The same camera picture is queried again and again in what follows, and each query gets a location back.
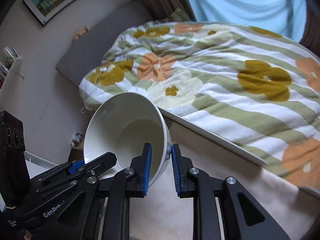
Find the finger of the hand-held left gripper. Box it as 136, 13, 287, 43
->
30, 151, 118, 183
35, 163, 107, 193

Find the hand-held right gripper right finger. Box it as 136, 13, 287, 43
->
171, 144, 292, 240

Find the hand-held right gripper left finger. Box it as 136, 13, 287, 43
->
37, 142, 153, 240

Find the cream bowl with flower print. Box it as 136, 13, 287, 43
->
83, 92, 172, 186

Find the white storage box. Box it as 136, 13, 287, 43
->
24, 151, 73, 178

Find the white bookshelf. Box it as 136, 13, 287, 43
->
0, 46, 24, 100

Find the grey headboard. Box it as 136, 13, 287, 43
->
55, 1, 155, 85

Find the floral striped blanket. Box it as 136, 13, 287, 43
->
79, 7, 320, 188

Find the small beige object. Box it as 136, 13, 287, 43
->
74, 25, 90, 40

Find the light blue sheer curtain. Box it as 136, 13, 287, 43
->
179, 0, 308, 43

